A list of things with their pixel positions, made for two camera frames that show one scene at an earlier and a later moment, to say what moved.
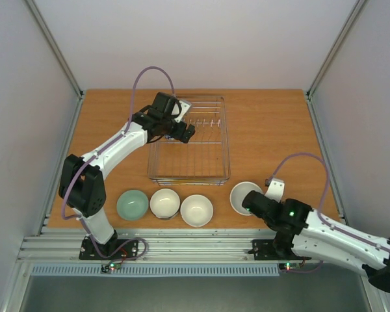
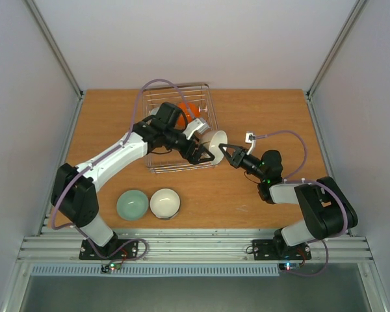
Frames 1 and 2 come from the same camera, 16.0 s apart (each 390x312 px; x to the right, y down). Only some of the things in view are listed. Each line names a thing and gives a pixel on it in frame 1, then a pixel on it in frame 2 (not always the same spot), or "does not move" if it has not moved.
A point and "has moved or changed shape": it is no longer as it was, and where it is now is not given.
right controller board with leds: x=289 y=266 does not move
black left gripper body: x=168 y=127 to x=187 y=154
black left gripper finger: x=190 y=130 to x=202 y=149
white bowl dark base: x=164 y=204 does not move
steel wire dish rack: x=204 y=160 has moved or changed shape
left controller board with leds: x=110 y=267 does not move
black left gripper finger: x=184 y=135 to x=212 y=156
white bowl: x=196 y=210 to x=211 y=140
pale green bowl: x=132 y=205 does not move
